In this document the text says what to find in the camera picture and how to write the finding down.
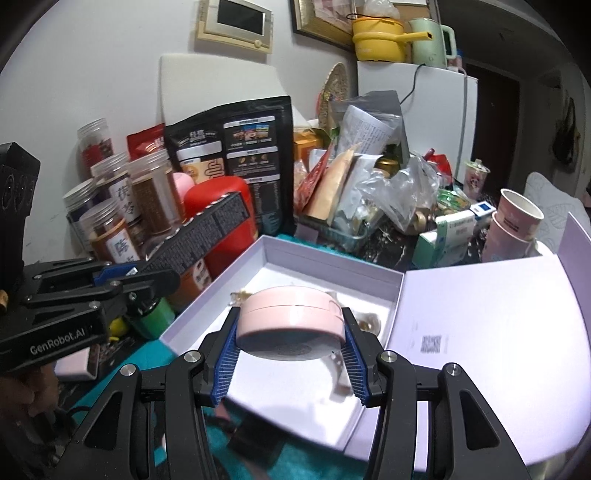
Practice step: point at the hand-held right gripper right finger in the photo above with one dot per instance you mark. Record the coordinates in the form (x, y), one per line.
(358, 364)

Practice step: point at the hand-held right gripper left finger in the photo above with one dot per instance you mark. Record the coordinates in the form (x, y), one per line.
(226, 360)

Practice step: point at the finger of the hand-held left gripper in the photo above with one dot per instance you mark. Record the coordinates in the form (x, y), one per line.
(111, 274)
(138, 288)

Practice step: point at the gold hair clip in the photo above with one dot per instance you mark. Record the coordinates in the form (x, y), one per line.
(240, 297)

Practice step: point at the pink round compact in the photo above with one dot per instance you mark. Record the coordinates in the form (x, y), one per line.
(291, 323)

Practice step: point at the lilac gift box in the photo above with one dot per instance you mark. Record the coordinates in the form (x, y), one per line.
(300, 415)

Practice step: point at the black printed cosmetic box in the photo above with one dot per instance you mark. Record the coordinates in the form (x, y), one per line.
(203, 235)

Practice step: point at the black square compact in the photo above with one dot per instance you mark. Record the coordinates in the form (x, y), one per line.
(258, 438)

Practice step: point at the person's left hand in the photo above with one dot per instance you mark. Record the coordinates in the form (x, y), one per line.
(30, 399)

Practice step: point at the white power bank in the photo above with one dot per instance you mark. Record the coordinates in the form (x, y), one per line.
(74, 364)

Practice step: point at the dark jar green label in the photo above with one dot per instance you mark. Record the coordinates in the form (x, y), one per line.
(154, 321)

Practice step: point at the yellow green citrus fruit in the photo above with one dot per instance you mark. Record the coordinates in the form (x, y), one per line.
(117, 328)

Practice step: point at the group of clear plastic jars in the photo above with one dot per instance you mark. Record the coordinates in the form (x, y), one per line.
(124, 207)

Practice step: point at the teal bubble mailer mat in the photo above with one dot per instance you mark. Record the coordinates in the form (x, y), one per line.
(138, 360)

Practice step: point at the red canister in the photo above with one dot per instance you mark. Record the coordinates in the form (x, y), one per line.
(221, 196)

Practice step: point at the red snack pouch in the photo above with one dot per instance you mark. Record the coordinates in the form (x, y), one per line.
(147, 141)

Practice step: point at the green white medicine box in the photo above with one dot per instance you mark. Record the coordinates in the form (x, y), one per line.
(450, 237)

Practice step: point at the black snack pouch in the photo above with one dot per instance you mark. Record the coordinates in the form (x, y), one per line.
(240, 152)

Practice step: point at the clear plastic bag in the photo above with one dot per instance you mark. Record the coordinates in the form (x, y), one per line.
(401, 189)

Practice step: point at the beige paper pouch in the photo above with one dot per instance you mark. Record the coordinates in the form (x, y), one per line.
(330, 184)

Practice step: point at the red foil packet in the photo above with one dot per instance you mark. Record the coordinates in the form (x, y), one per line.
(314, 180)

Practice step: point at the blue white medicine box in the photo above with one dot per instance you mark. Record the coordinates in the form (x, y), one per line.
(481, 211)

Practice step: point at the orange box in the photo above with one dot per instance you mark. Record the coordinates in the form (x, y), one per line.
(307, 150)

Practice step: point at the floral lidded teacup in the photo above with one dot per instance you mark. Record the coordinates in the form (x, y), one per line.
(475, 177)

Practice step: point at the grey foil pouch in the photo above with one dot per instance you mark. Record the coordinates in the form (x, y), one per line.
(374, 120)

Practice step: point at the white refrigerator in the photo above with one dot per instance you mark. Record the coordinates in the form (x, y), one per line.
(429, 120)

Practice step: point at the grey leaf pattern cushion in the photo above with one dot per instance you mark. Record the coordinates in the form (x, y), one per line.
(549, 194)

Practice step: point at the woven straw fan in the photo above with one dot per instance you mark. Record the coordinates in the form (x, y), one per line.
(334, 92)

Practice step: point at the dark wooden door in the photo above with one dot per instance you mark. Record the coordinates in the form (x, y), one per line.
(496, 124)

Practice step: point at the black hanging bag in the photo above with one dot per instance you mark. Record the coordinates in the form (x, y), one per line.
(565, 138)

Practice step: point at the yellow cooking pot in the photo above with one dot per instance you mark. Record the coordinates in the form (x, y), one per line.
(378, 39)

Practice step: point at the green electric kettle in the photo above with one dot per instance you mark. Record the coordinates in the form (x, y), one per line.
(431, 44)

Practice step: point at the framed picture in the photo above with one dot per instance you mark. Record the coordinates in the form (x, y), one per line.
(332, 18)

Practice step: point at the cream wall intercom panel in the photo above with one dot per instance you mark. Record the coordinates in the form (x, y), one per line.
(235, 21)

